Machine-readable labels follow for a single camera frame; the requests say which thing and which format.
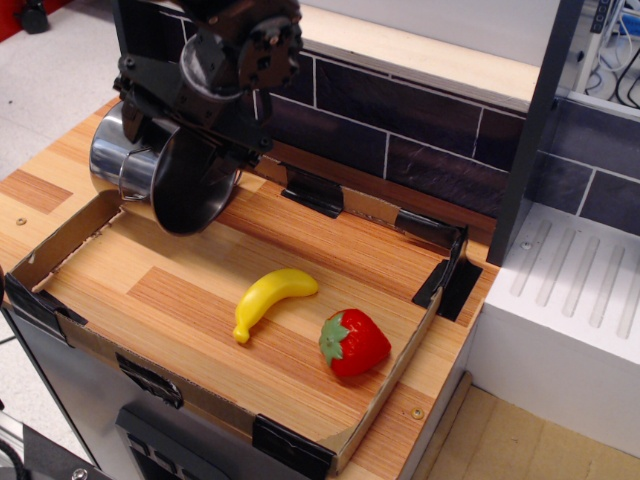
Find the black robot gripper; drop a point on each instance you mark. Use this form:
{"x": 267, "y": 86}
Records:
{"x": 200, "y": 92}

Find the shiny metal pot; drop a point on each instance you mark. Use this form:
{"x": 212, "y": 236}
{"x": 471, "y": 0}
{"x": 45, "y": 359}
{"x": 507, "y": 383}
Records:
{"x": 162, "y": 169}

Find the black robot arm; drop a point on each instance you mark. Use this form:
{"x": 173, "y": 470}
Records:
{"x": 238, "y": 47}

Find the cardboard fence with black tape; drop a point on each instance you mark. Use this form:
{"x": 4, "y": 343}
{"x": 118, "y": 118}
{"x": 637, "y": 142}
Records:
{"x": 132, "y": 327}

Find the yellow toy banana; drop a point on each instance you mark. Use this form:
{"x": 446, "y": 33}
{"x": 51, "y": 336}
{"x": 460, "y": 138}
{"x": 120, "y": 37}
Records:
{"x": 267, "y": 291}

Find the red toy strawberry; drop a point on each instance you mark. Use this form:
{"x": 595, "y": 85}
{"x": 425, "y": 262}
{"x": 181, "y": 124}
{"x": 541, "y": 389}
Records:
{"x": 352, "y": 343}

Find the brass screw right front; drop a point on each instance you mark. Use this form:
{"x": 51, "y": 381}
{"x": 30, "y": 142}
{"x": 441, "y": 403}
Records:
{"x": 417, "y": 413}

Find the white toy sink drainboard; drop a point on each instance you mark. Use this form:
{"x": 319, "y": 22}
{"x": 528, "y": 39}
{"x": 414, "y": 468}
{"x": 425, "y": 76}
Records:
{"x": 558, "y": 334}

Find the dark grey vertical post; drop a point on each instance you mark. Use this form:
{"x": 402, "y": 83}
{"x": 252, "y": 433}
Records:
{"x": 515, "y": 205}

